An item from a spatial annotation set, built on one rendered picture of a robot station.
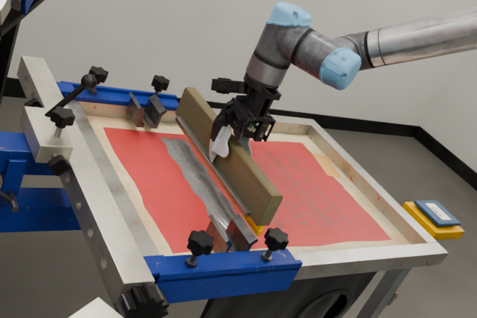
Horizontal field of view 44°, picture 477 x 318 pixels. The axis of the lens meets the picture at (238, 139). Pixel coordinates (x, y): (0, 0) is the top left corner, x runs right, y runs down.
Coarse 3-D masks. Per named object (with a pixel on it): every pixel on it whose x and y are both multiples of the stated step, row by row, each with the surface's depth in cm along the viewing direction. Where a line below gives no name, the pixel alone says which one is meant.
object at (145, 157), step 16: (112, 128) 135; (112, 144) 129; (128, 144) 132; (144, 144) 135; (160, 144) 138; (256, 144) 157; (272, 144) 161; (288, 144) 165; (128, 160) 126; (144, 160) 129; (160, 160) 131; (304, 160) 160; (144, 176) 124; (160, 176) 126; (176, 176) 128; (320, 176) 156
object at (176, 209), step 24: (144, 192) 119; (168, 192) 122; (192, 192) 125; (336, 192) 152; (168, 216) 115; (192, 216) 118; (360, 216) 145; (168, 240) 109; (264, 240) 121; (312, 240) 128; (336, 240) 132; (360, 240) 136; (384, 240) 140
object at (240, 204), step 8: (176, 120) 137; (184, 128) 134; (192, 136) 132; (200, 144) 130; (200, 152) 128; (208, 160) 126; (216, 168) 124; (216, 176) 123; (224, 176) 123; (224, 184) 120; (232, 192) 118; (240, 200) 117; (240, 208) 116
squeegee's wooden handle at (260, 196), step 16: (192, 96) 135; (176, 112) 140; (192, 112) 134; (208, 112) 130; (192, 128) 134; (208, 128) 129; (208, 144) 128; (240, 144) 123; (224, 160) 123; (240, 160) 119; (240, 176) 118; (256, 176) 114; (240, 192) 118; (256, 192) 114; (272, 192) 111; (256, 208) 114; (272, 208) 112; (256, 224) 113
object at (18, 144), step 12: (0, 132) 102; (12, 132) 103; (0, 144) 99; (12, 144) 100; (24, 144) 102; (0, 156) 98; (12, 156) 99; (24, 156) 100; (0, 168) 99; (36, 168) 103; (48, 168) 104
